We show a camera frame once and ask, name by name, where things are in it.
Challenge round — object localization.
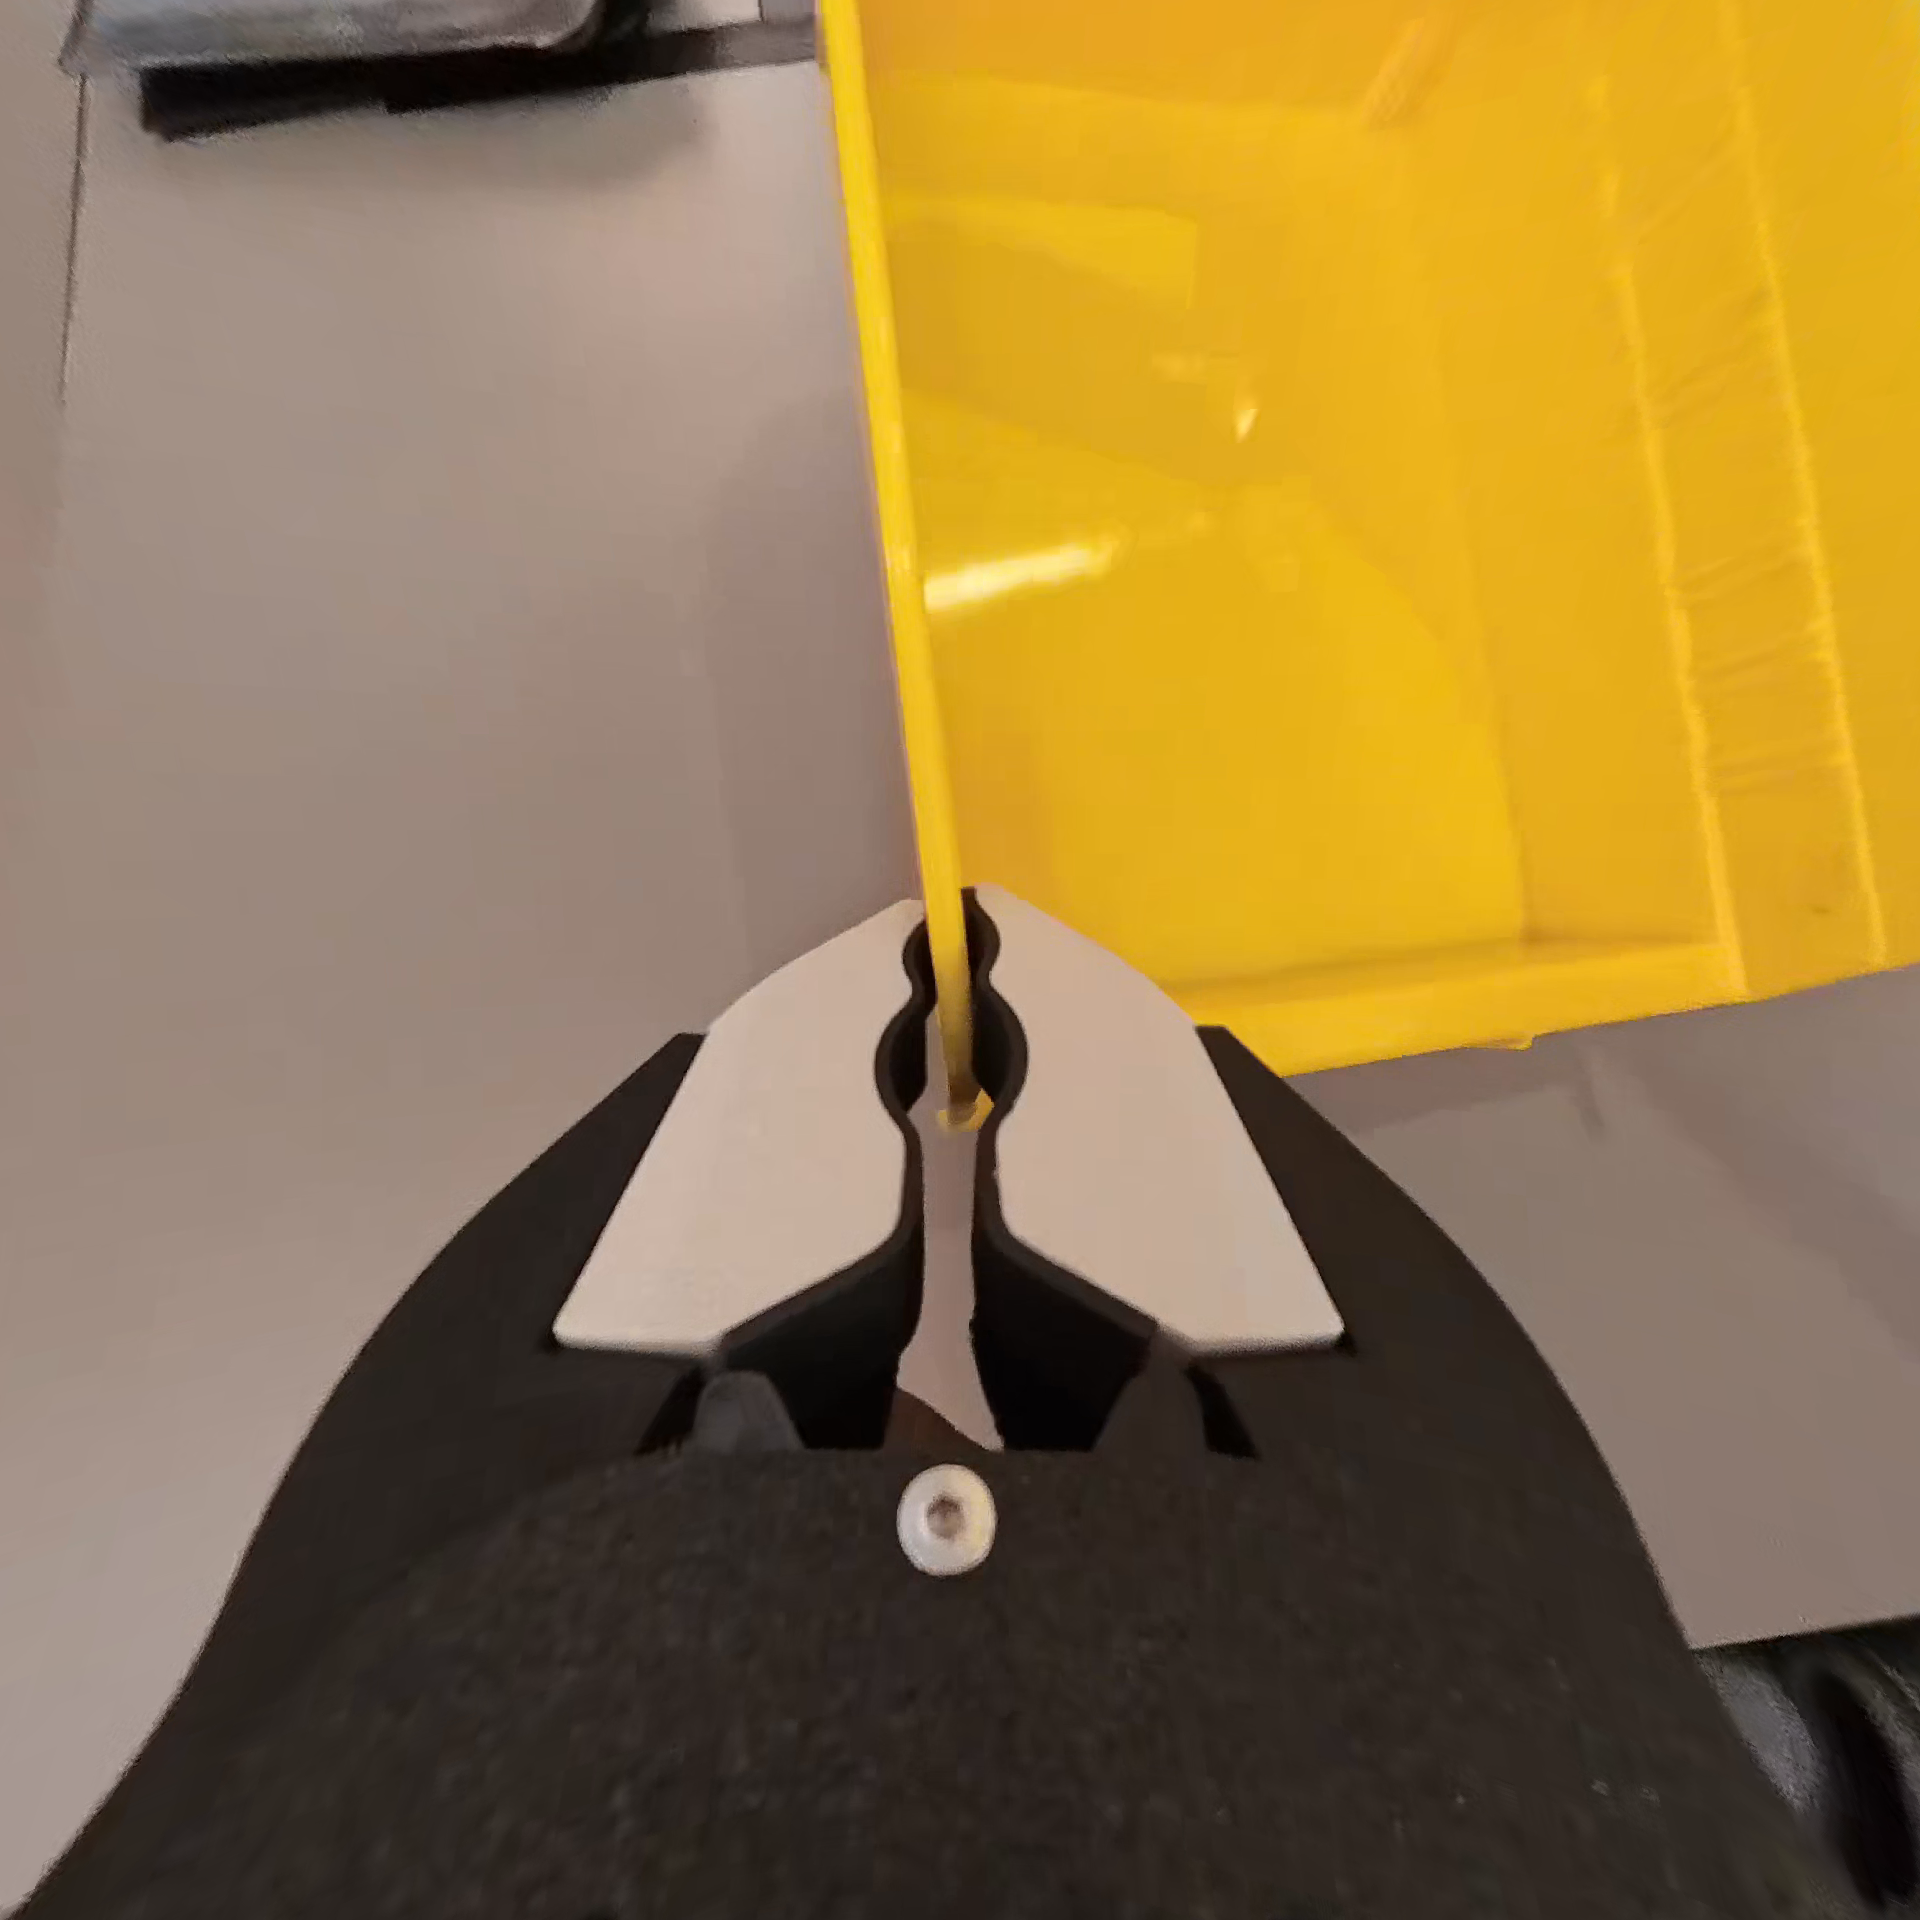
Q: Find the yellow plastic bin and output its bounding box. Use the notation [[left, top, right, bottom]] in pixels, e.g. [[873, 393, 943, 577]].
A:
[[816, 0, 1920, 1134]]

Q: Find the grey desk hatch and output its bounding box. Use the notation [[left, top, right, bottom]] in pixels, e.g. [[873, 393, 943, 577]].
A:
[[59, 0, 823, 146]]

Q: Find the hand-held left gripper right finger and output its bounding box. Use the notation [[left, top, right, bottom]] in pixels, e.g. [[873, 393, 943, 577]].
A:
[[966, 885, 1347, 1452]]

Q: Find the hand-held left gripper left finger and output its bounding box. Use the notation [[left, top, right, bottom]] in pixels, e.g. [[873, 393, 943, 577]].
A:
[[550, 896, 920, 1449]]

